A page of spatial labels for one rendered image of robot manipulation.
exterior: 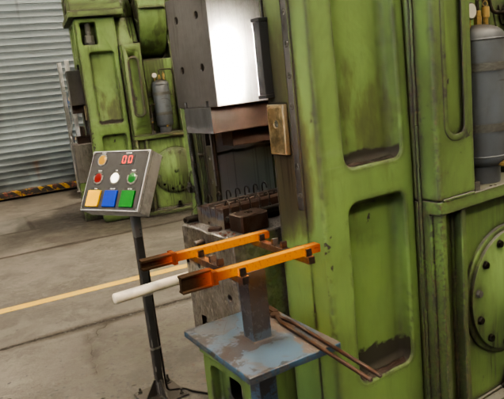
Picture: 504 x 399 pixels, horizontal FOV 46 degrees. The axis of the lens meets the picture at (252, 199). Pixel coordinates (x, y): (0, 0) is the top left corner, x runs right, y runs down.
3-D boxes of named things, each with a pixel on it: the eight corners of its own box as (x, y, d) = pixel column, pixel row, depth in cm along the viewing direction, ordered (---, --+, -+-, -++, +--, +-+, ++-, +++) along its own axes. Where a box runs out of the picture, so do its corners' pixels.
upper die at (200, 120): (213, 134, 211) (210, 107, 209) (187, 133, 227) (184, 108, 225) (304, 119, 233) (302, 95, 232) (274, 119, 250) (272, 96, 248)
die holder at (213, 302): (246, 359, 212) (232, 239, 203) (195, 328, 243) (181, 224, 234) (359, 312, 242) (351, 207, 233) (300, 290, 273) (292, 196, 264)
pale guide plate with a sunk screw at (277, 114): (286, 155, 198) (281, 104, 194) (270, 153, 205) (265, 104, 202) (292, 154, 199) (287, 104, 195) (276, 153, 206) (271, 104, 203)
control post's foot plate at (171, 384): (150, 412, 271) (147, 394, 269) (131, 394, 289) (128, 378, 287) (191, 395, 283) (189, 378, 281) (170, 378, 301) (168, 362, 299)
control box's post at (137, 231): (159, 398, 283) (126, 177, 262) (156, 395, 286) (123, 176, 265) (166, 395, 285) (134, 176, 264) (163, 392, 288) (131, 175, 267)
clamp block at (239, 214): (242, 234, 208) (241, 217, 207) (230, 230, 215) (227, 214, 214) (270, 226, 214) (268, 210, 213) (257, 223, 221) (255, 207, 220)
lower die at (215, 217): (224, 229, 218) (222, 207, 216) (198, 222, 234) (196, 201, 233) (311, 206, 240) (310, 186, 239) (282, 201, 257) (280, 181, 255)
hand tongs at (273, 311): (383, 378, 142) (383, 373, 142) (369, 383, 141) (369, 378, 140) (266, 305, 195) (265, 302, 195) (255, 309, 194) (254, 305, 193)
